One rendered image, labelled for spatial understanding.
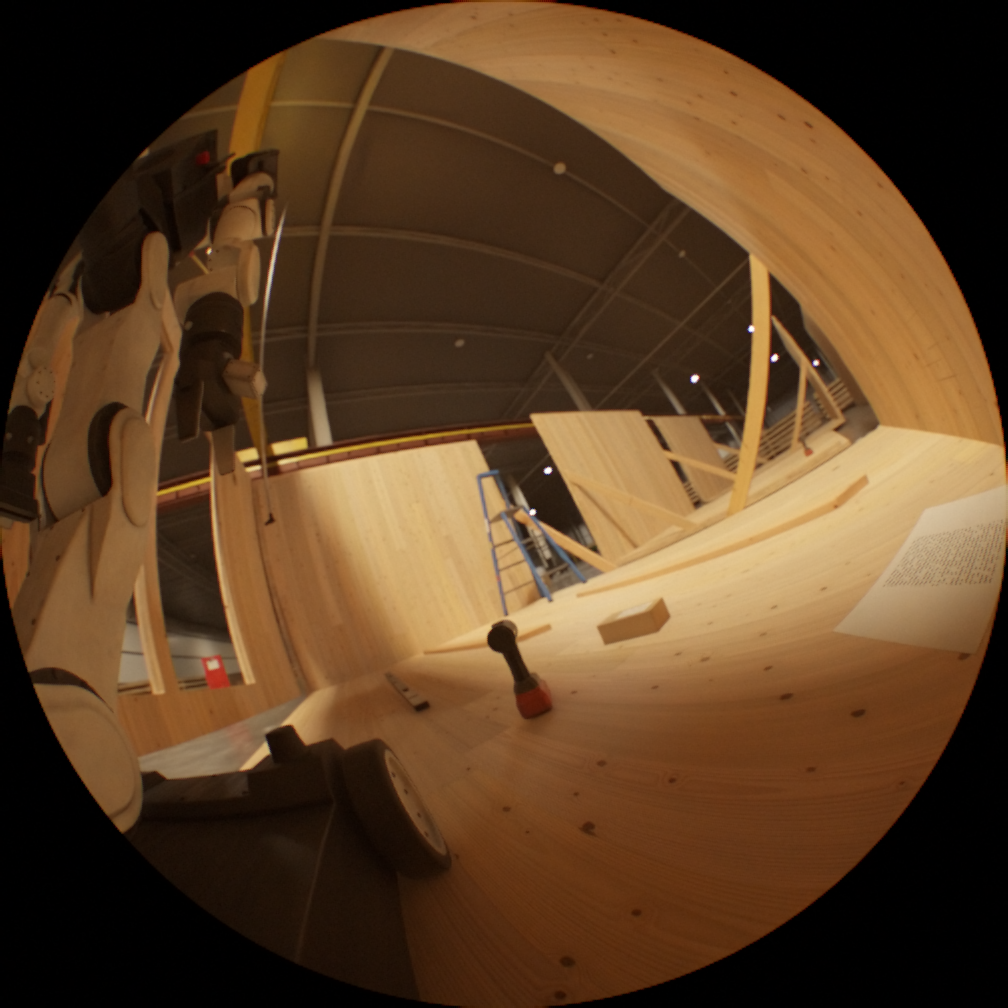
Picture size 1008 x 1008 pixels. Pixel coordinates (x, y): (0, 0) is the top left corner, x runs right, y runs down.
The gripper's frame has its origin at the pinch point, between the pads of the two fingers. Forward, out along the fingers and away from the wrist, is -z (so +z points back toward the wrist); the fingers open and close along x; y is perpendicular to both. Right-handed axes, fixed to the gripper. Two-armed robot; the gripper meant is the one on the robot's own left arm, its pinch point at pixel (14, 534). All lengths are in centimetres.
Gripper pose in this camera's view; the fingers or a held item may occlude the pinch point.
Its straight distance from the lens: 69.6
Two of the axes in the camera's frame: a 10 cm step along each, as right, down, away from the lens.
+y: -8.5, 2.7, -4.4
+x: -4.0, 2.1, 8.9
